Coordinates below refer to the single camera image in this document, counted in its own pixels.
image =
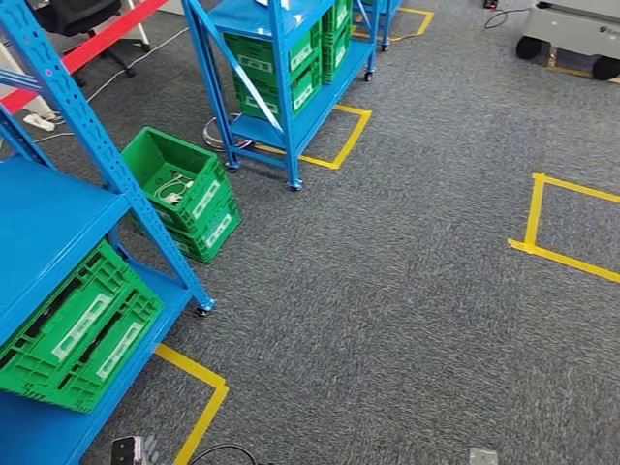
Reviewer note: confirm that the blue metal shelf rack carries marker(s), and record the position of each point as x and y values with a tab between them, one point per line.
385	19
44	218
290	96

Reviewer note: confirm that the grey wheeled cart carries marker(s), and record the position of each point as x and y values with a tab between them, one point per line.
572	29

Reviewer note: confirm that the yellow tape square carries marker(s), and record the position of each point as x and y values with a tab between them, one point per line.
532	212
424	22
566	72

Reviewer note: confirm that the white power strip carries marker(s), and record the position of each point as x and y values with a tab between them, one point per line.
38	122

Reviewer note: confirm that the black office chair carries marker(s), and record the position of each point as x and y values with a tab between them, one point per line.
78	13

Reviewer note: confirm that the red barrier belt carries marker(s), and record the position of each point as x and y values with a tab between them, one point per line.
96	42

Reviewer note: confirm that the green plastic crate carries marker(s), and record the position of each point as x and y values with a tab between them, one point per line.
256	54
130	321
302	96
208	186
78	308
339	58
218	237
339	16

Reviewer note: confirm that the chrome stanchion with round base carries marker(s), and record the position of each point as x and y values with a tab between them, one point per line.
210	138

